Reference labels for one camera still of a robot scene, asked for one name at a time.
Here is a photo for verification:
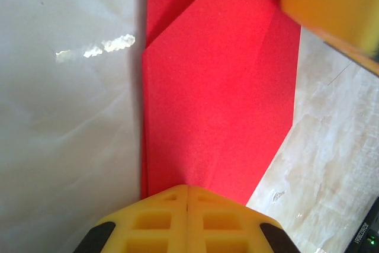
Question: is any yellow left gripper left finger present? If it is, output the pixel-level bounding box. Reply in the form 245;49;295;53
73;184;189;253

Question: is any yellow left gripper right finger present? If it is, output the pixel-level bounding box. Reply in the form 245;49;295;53
188;184;300;253

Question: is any red cloth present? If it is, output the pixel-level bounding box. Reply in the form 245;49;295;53
140;0;303;207

